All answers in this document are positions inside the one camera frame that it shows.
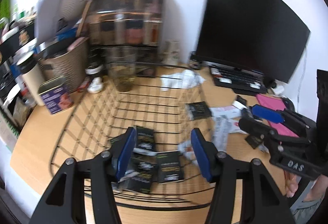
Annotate small white cracker packet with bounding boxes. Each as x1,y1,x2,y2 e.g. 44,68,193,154
178,140,198,166

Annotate long white snack packet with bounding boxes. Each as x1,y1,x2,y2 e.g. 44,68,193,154
211,116,232,152

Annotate long white pink packet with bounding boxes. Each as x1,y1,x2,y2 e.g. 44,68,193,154
210,105,241,119

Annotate person right hand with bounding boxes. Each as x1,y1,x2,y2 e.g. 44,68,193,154
284,171,298,198

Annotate pink mouse pad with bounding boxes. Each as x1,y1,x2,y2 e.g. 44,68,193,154
251,94,298,137

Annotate dark mechanical keyboard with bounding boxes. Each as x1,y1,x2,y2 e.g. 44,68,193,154
209,66,267,95

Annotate white crumpled cloth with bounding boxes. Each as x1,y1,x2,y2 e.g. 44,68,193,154
161,70,206,91

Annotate clear glass jar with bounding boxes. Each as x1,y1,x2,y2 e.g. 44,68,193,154
106,45,136,92

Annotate small dark glass jar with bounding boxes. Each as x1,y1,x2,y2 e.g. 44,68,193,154
188,51,202,70

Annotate purple luncheon meat tin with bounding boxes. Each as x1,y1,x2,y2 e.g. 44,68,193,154
38,76,73,115

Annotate black curved monitor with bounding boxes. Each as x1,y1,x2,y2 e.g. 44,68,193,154
196,0,310,83

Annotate dark brown dropper bottle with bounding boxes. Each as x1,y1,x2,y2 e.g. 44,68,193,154
85,48,104,79

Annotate brown woven plastic basket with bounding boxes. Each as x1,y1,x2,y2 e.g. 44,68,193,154
36,37,88,92

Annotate small cream ceramic vase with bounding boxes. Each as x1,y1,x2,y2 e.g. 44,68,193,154
163,40,180,68

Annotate white thermos bottle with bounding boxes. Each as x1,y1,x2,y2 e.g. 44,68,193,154
17,51,45,106

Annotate dark acrylic cosmetics organizer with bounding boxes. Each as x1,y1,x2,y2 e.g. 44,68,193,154
87,0,165,77

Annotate black wire basket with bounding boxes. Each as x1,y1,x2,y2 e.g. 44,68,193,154
49,65,213,211

